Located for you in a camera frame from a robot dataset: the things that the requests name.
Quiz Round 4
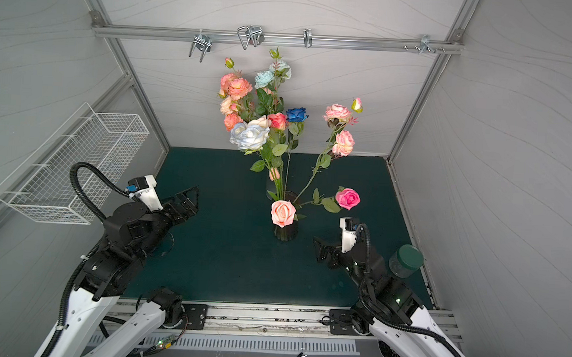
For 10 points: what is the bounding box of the metal hook clamp left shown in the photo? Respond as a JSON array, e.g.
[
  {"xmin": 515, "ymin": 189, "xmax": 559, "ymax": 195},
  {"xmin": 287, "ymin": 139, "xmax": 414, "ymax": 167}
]
[{"xmin": 188, "ymin": 30, "xmax": 212, "ymax": 63}]

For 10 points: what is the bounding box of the white slotted cable duct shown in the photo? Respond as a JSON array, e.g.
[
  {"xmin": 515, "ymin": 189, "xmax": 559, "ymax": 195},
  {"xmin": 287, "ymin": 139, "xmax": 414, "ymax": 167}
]
[{"xmin": 87, "ymin": 326, "xmax": 362, "ymax": 357}]

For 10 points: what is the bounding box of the metal hook clamp middle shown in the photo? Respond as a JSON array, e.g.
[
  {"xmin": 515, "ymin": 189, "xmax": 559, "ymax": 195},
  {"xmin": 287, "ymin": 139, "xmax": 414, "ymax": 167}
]
[{"xmin": 236, "ymin": 25, "xmax": 265, "ymax": 50}]

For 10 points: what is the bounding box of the deep pink red rose stem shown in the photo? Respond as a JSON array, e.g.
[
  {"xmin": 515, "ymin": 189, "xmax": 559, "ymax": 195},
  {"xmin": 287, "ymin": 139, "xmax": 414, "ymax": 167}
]
[{"xmin": 268, "ymin": 113, "xmax": 287, "ymax": 199}]

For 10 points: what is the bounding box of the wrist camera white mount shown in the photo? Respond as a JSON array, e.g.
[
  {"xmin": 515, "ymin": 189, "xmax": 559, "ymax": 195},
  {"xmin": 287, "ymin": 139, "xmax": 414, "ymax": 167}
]
[
  {"xmin": 339, "ymin": 217, "xmax": 361, "ymax": 254},
  {"xmin": 126, "ymin": 175, "xmax": 163, "ymax": 211}
]

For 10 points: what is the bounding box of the magenta pink rose stem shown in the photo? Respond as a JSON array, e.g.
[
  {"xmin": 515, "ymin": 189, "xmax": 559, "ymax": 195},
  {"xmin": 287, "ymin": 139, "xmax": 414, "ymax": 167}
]
[{"xmin": 301, "ymin": 187, "xmax": 361, "ymax": 213}]

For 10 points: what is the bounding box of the aluminium crossbar rail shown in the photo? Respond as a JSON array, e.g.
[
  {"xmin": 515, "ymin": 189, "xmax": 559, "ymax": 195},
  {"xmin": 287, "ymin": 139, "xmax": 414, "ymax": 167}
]
[{"xmin": 92, "ymin": 25, "xmax": 465, "ymax": 55}]

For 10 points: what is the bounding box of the peach multi-bloom rose stem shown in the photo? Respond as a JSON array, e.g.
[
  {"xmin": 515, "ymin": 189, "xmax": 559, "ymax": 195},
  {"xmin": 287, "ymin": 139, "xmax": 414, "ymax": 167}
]
[{"xmin": 220, "ymin": 96, "xmax": 245, "ymax": 132}]

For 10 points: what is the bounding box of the green round disc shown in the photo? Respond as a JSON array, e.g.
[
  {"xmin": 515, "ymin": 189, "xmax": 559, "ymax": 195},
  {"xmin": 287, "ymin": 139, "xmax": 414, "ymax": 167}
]
[{"xmin": 388, "ymin": 244, "xmax": 424, "ymax": 278}]

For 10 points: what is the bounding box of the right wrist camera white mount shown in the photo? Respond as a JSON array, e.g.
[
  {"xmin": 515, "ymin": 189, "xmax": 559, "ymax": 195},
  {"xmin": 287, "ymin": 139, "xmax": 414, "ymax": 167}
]
[{"xmin": 339, "ymin": 217, "xmax": 361, "ymax": 254}]

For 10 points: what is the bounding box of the large light pink rose stem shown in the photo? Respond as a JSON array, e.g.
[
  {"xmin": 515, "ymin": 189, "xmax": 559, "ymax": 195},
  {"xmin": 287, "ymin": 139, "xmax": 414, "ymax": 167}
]
[{"xmin": 271, "ymin": 200, "xmax": 296, "ymax": 228}]

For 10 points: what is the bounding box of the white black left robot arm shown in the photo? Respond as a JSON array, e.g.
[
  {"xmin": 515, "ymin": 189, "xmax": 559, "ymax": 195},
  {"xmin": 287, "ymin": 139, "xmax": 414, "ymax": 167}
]
[{"xmin": 35, "ymin": 162, "xmax": 200, "ymax": 357}]

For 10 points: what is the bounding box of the white wire basket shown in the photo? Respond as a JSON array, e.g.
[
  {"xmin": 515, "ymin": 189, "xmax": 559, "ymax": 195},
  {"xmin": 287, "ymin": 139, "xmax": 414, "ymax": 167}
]
[{"xmin": 0, "ymin": 97, "xmax": 152, "ymax": 229}]

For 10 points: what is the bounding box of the metal hook clamp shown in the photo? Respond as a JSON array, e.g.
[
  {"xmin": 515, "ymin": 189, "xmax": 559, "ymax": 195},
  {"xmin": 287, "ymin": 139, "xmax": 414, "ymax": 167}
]
[
  {"xmin": 236, "ymin": 25, "xmax": 265, "ymax": 50},
  {"xmin": 188, "ymin": 30, "xmax": 212, "ymax": 63}
]

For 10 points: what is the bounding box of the dark blue rose stem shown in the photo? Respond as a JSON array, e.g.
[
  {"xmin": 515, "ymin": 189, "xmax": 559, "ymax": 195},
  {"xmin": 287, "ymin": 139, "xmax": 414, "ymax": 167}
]
[{"xmin": 284, "ymin": 107, "xmax": 309, "ymax": 191}]

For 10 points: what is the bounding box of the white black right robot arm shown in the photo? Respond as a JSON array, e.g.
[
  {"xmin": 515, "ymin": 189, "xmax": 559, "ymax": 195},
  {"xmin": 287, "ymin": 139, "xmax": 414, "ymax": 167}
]
[{"xmin": 313, "ymin": 217, "xmax": 465, "ymax": 357}]

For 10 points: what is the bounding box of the white blue rose stem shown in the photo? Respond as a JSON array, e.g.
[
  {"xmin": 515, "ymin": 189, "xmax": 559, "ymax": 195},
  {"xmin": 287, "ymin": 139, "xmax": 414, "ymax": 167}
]
[{"xmin": 236, "ymin": 123, "xmax": 288, "ymax": 200}]

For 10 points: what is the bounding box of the pale blue flower stem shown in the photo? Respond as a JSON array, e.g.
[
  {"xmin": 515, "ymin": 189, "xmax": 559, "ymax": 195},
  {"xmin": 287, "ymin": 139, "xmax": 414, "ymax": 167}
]
[{"xmin": 254, "ymin": 48, "xmax": 292, "ymax": 118}]

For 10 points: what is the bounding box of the red ribbed glass vase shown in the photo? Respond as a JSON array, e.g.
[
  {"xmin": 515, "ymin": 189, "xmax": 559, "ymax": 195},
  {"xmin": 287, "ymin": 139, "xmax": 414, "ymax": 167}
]
[{"xmin": 273, "ymin": 190, "xmax": 299, "ymax": 242}]

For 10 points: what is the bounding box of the metal ring clamp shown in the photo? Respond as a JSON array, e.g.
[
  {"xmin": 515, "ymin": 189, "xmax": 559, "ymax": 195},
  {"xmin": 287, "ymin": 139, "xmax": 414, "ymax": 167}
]
[{"xmin": 303, "ymin": 29, "xmax": 313, "ymax": 49}]

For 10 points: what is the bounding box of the pink rose stem with bud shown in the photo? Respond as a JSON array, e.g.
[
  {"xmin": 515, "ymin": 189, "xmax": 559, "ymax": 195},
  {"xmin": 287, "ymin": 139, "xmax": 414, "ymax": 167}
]
[{"xmin": 294, "ymin": 97, "xmax": 363, "ymax": 203}]

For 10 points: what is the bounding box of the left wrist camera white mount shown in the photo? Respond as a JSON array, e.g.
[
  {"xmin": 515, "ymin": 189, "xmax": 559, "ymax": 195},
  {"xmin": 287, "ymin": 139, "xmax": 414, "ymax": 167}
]
[{"xmin": 126, "ymin": 175, "xmax": 163, "ymax": 211}]

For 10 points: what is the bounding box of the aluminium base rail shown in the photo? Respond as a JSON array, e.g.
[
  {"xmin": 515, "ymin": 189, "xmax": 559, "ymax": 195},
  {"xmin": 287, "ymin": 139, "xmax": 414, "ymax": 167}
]
[{"xmin": 108, "ymin": 292, "xmax": 464, "ymax": 346}]

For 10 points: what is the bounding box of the metal bolt clamp right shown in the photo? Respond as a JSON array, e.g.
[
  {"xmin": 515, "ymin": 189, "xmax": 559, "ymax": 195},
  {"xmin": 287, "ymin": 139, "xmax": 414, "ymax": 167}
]
[{"xmin": 403, "ymin": 35, "xmax": 446, "ymax": 55}]

